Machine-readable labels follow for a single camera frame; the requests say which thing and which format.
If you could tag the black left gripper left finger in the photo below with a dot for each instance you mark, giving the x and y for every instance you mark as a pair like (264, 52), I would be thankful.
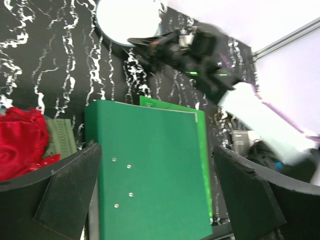
(50, 203)

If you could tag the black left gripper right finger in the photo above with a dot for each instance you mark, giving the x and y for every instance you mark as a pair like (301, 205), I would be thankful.
(263, 204)

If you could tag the red garment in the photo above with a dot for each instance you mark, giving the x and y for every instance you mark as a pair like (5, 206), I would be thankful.
(24, 138)

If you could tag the light green plastic folder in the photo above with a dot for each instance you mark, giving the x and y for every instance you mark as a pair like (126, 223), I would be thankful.
(202, 140)

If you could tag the olive green garment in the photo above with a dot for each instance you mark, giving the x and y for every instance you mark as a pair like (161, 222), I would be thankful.
(61, 138)

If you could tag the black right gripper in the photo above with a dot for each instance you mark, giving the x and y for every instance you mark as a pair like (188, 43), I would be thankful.
(197, 60)

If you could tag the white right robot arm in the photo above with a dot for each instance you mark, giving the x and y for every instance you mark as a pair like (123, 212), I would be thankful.
(284, 147)

